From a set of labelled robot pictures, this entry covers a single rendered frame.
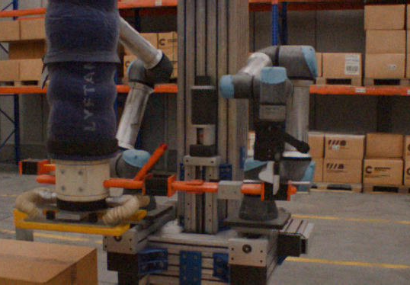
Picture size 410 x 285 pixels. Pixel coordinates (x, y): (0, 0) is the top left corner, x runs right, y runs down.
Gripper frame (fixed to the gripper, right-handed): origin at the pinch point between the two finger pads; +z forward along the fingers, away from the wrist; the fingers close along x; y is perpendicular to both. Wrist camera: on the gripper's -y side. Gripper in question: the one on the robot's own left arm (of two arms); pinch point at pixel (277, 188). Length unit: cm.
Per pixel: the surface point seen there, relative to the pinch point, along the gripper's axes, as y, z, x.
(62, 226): 61, 12, 15
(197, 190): 23.2, 0.7, 3.7
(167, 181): 32.1, -1.6, 4.9
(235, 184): 12.0, -1.4, 3.7
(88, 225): 53, 11, 14
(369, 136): -115, 35, -744
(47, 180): 71, 0, 4
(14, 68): 509, -71, -763
